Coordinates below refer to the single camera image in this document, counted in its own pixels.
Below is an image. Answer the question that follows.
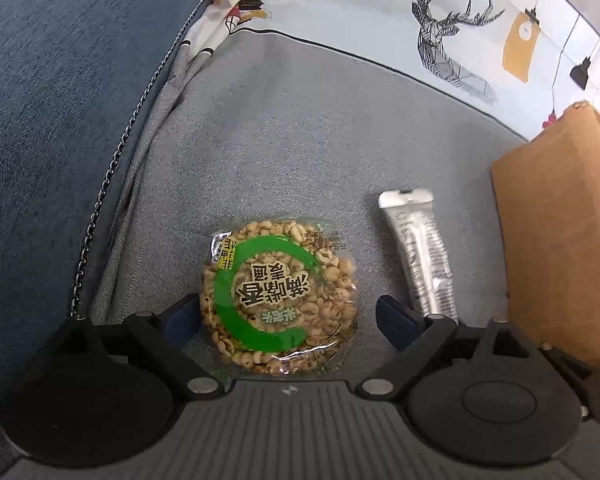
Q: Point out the deer print cushion cover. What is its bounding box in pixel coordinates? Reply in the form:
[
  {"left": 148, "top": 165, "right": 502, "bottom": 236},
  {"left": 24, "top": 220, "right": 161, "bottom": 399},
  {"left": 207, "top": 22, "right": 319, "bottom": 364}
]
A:
[{"left": 70, "top": 0, "right": 600, "bottom": 391}]

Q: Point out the blue sofa armrest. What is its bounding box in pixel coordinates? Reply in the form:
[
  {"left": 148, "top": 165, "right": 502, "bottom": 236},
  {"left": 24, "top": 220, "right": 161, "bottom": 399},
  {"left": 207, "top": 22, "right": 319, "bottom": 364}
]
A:
[{"left": 0, "top": 0, "right": 229, "bottom": 466}]

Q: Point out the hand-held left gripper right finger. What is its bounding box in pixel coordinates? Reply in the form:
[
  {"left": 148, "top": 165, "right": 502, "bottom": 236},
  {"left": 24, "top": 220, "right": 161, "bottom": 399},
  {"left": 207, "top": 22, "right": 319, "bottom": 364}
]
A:
[{"left": 356, "top": 296, "right": 556, "bottom": 402}]

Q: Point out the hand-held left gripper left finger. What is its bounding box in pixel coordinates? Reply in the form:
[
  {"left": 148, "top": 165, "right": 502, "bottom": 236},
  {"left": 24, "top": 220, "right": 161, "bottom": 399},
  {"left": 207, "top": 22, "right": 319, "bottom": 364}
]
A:
[{"left": 45, "top": 294, "right": 228, "bottom": 402}]

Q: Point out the round puffed rice cake packet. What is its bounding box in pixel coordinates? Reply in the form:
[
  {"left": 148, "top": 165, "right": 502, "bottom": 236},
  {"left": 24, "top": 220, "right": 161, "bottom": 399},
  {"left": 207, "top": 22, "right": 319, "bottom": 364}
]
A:
[{"left": 198, "top": 217, "right": 360, "bottom": 377}]

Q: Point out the cardboard box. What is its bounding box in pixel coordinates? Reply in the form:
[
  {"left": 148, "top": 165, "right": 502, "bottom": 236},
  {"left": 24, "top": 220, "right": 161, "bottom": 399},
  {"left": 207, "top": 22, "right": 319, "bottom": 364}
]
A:
[{"left": 490, "top": 101, "right": 600, "bottom": 379}]

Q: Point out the silver stick packet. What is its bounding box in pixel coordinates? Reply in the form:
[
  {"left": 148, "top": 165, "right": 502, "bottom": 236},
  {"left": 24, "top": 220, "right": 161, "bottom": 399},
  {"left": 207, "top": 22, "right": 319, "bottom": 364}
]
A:
[{"left": 377, "top": 187, "right": 460, "bottom": 326}]

